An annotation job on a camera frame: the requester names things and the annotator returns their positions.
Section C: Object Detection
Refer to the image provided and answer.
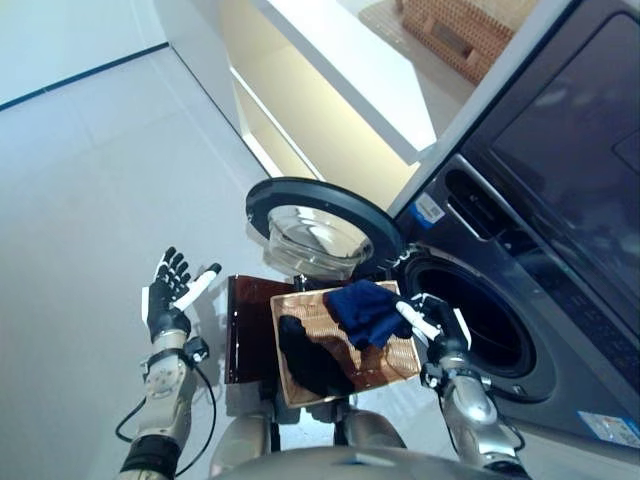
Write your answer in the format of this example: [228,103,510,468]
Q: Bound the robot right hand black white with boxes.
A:
[395,293,475,360]

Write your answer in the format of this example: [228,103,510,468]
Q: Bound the robot left hand black white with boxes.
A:
[140,245,223,345]

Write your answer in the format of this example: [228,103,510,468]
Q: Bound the navy blue garment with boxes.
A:
[323,278,417,351]

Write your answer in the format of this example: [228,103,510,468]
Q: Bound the dark grey washing machine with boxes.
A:
[393,152,640,442]

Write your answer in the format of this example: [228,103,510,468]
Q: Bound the round glass washing machine door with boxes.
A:
[245,177,405,280]

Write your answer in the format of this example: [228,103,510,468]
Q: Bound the brown wicker laundry basket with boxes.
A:
[269,278,422,406]

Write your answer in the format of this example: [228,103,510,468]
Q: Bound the dark brown tray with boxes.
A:
[224,273,304,385]

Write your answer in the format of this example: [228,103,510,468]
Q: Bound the blue barcode sticker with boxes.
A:
[413,196,447,227]

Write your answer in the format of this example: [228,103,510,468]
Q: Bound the robot grey torso and legs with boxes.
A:
[208,392,501,480]

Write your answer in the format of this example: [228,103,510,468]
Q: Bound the black garment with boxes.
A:
[277,314,360,400]

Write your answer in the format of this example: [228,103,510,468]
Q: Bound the blue white energy label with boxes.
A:
[576,408,640,437]

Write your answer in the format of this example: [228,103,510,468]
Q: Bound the white counter cabinet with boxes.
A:
[167,0,437,182]

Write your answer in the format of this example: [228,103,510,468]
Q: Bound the small brown wicker basket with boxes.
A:
[394,0,517,85]

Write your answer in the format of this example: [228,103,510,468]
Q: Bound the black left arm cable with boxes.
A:
[116,362,220,472]

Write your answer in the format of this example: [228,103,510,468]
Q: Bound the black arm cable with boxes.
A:
[116,362,220,472]
[502,423,527,454]

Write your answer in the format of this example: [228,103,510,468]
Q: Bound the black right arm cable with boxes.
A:
[502,423,527,454]

